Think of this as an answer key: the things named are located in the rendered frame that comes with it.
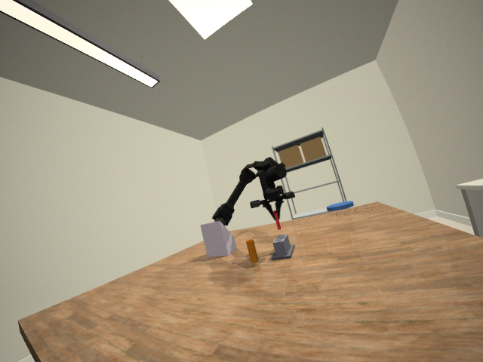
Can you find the orange cylinder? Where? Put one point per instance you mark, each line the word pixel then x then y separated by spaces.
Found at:
pixel 252 250

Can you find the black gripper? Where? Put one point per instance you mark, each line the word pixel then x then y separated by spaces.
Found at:
pixel 268 206

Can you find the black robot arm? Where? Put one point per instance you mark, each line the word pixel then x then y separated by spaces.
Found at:
pixel 268 171

